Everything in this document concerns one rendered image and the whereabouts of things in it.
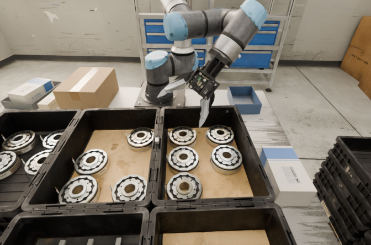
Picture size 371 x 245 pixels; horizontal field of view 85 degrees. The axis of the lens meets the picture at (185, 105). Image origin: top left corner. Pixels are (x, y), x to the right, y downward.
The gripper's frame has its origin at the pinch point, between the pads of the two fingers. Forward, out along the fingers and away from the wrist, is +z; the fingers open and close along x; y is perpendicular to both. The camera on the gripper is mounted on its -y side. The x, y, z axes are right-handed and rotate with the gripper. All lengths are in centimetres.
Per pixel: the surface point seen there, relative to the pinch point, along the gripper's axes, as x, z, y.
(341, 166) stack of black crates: 93, -19, -44
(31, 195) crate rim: -17.9, 34.4, 15.0
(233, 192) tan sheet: 27.1, 9.1, 4.0
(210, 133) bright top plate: 16.1, 2.5, -15.0
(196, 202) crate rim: 14.5, 11.5, 16.2
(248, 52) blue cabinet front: 42, -70, -193
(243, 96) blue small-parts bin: 34, -19, -68
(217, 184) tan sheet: 23.0, 10.8, 1.6
